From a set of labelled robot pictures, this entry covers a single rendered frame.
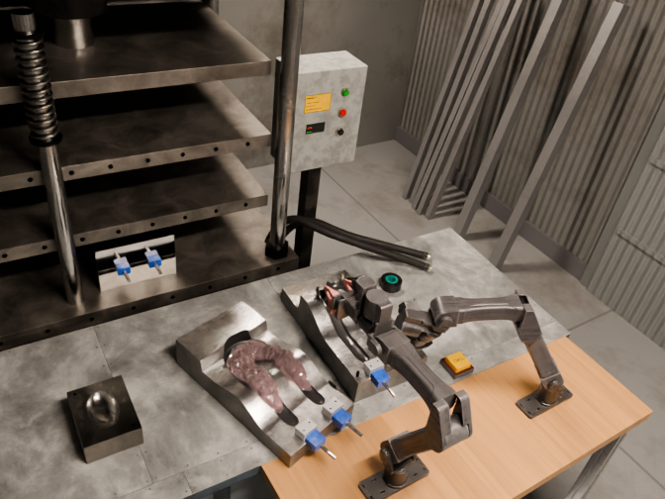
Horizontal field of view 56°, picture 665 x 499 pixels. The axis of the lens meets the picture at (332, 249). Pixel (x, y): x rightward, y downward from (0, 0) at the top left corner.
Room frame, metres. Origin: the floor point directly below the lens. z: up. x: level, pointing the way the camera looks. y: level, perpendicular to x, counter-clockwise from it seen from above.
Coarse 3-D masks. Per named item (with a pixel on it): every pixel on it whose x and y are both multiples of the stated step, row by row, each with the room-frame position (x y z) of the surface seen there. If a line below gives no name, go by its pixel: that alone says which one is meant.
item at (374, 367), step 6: (372, 360) 1.31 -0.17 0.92; (378, 360) 1.31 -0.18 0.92; (366, 366) 1.28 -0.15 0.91; (372, 366) 1.28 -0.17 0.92; (378, 366) 1.28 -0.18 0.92; (366, 372) 1.28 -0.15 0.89; (372, 372) 1.27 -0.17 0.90; (378, 372) 1.27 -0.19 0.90; (384, 372) 1.28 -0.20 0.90; (372, 378) 1.26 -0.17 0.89; (378, 378) 1.25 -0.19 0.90; (384, 378) 1.25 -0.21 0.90; (378, 384) 1.24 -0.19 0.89; (384, 384) 1.24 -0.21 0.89; (390, 390) 1.22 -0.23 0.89
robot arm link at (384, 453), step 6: (384, 450) 0.98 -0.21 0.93; (384, 456) 0.98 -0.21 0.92; (390, 456) 0.98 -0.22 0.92; (414, 456) 1.00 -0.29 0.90; (384, 462) 0.98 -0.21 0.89; (390, 462) 0.97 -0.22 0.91; (402, 462) 0.99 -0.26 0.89; (408, 462) 0.99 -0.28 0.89; (390, 468) 0.96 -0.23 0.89; (396, 468) 0.97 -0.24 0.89; (402, 468) 0.98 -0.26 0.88
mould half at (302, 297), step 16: (336, 272) 1.77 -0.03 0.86; (288, 288) 1.64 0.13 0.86; (304, 288) 1.65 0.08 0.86; (320, 288) 1.67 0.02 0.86; (336, 288) 1.59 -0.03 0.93; (288, 304) 1.60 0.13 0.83; (304, 304) 1.52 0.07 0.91; (320, 304) 1.51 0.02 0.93; (304, 320) 1.51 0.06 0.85; (320, 320) 1.46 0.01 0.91; (320, 336) 1.42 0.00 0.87; (336, 336) 1.42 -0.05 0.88; (352, 336) 1.43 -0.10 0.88; (320, 352) 1.41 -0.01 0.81; (336, 352) 1.35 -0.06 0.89; (368, 352) 1.36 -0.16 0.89; (336, 368) 1.33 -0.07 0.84; (352, 368) 1.29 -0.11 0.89; (384, 368) 1.31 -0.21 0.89; (352, 384) 1.25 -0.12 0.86; (368, 384) 1.26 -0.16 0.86; (352, 400) 1.24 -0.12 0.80
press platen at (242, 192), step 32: (192, 160) 2.11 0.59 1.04; (224, 160) 2.14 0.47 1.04; (0, 192) 1.72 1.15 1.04; (32, 192) 1.75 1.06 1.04; (96, 192) 1.80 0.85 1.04; (128, 192) 1.83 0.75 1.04; (160, 192) 1.86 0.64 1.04; (192, 192) 1.89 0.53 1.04; (224, 192) 1.92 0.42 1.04; (256, 192) 1.95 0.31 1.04; (0, 224) 1.55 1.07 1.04; (32, 224) 1.58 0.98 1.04; (96, 224) 1.62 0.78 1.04; (128, 224) 1.65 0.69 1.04; (160, 224) 1.71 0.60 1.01; (0, 256) 1.43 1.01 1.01
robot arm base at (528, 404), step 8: (536, 392) 1.35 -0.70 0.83; (544, 392) 1.33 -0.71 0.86; (568, 392) 1.39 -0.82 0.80; (520, 400) 1.33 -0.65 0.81; (528, 400) 1.34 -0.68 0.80; (536, 400) 1.34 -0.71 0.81; (544, 400) 1.32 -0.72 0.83; (552, 400) 1.32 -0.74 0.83; (560, 400) 1.35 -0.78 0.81; (520, 408) 1.30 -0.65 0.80; (528, 408) 1.30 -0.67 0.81; (536, 408) 1.31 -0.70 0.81; (544, 408) 1.31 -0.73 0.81; (528, 416) 1.27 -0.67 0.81; (536, 416) 1.28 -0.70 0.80
